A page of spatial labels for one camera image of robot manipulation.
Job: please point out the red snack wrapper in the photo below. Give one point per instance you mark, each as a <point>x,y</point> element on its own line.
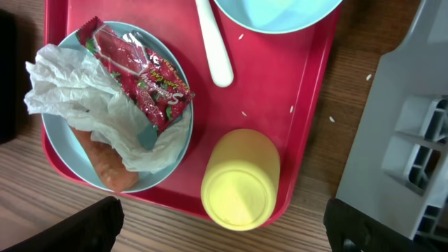
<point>149,80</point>

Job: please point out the white plastic spoon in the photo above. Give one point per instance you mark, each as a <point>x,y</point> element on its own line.
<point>216,53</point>

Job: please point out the white napkin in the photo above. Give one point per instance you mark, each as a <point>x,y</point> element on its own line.
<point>75,86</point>

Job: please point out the orange carrot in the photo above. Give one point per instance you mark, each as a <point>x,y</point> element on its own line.
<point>106,162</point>

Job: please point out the small light blue bowl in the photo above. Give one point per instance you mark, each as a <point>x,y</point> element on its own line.
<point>277,16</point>

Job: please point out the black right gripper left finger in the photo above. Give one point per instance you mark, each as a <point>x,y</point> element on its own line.
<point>93,229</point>

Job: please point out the yellow plastic cup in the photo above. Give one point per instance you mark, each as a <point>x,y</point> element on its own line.
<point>241,181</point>

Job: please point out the light blue plate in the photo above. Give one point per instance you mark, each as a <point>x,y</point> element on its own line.
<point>68,157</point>

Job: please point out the red plastic tray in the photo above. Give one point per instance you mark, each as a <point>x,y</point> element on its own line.
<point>276,85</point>

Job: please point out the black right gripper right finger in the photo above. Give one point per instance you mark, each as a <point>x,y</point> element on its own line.
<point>348,229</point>

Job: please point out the grey dishwasher rack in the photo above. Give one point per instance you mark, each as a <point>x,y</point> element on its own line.
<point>397,166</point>

